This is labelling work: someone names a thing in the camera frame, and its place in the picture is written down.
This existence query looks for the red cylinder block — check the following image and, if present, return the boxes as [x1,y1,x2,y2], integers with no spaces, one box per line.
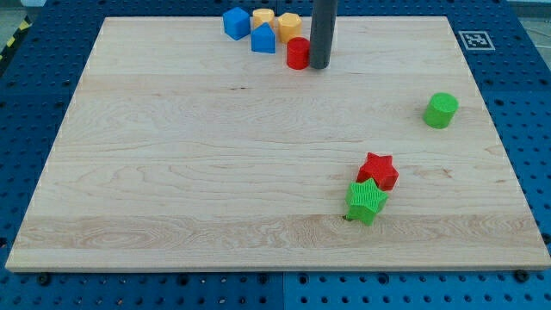
[286,37,310,70]

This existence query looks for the yellow hexagon block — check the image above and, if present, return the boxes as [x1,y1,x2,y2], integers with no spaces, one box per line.
[277,12,302,44]

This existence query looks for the wooden board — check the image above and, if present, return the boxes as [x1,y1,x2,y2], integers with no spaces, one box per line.
[6,16,550,273]

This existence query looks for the green star block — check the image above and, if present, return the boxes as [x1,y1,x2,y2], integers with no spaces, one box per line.
[344,178,388,226]

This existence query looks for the red star block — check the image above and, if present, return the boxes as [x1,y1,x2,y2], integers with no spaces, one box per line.
[356,152,399,191]

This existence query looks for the blue house-shaped block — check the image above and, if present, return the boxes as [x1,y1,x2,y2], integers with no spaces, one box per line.
[251,22,276,53]

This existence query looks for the blue cube block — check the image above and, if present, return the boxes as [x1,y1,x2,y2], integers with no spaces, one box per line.
[222,7,251,40]

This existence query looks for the yellow cylinder block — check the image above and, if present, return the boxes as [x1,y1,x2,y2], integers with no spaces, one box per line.
[252,9,275,29]

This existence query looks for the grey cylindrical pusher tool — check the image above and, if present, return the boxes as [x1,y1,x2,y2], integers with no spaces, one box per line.
[309,0,338,70]

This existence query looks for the green cylinder block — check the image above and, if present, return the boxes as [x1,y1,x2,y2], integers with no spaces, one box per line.
[423,92,459,129]

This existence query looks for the fiducial marker tag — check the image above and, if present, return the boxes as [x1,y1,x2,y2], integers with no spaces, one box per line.
[459,30,495,51]

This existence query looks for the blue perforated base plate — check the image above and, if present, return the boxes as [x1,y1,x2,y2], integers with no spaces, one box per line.
[1,1,550,309]

